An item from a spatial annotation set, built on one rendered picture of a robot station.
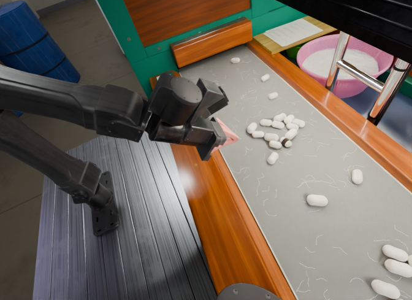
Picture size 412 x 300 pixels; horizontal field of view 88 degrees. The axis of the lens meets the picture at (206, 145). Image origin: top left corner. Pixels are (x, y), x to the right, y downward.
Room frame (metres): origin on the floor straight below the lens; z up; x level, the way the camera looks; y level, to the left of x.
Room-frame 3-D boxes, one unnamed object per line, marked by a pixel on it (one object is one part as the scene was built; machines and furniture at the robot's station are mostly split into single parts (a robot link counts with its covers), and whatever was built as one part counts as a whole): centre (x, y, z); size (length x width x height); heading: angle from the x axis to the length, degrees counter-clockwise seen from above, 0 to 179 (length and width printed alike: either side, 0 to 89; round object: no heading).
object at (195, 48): (0.78, -0.14, 0.83); 0.30 x 0.06 x 0.07; 96
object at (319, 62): (0.55, -0.50, 0.71); 0.22 x 0.22 x 0.06
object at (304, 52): (0.55, -0.50, 0.72); 0.27 x 0.27 x 0.10
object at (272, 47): (0.77, -0.48, 0.77); 0.33 x 0.15 x 0.01; 96
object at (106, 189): (0.36, 0.34, 0.71); 0.20 x 0.07 x 0.08; 11
